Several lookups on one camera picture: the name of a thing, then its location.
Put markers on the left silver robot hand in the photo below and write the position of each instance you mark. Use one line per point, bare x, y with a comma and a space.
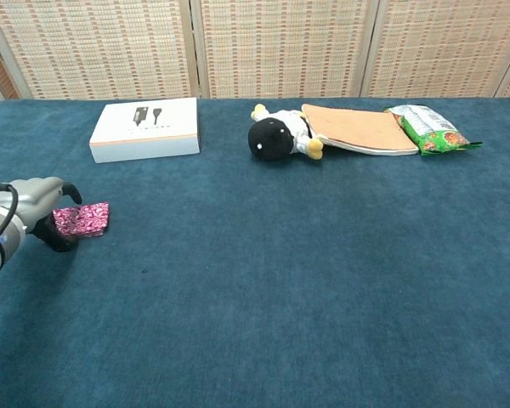
34, 200

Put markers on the pink patterned pouch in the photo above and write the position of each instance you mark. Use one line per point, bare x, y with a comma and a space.
85, 219

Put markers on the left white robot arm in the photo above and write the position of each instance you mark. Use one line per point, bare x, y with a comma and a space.
0, 238

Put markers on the blue felt table cover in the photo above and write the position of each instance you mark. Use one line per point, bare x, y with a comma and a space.
255, 276

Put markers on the black-headed plush doll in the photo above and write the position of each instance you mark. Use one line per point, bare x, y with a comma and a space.
272, 136

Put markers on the brown spiral notebook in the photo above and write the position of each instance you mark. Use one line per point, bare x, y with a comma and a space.
357, 127

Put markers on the green snack packet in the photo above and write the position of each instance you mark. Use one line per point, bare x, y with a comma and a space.
433, 129

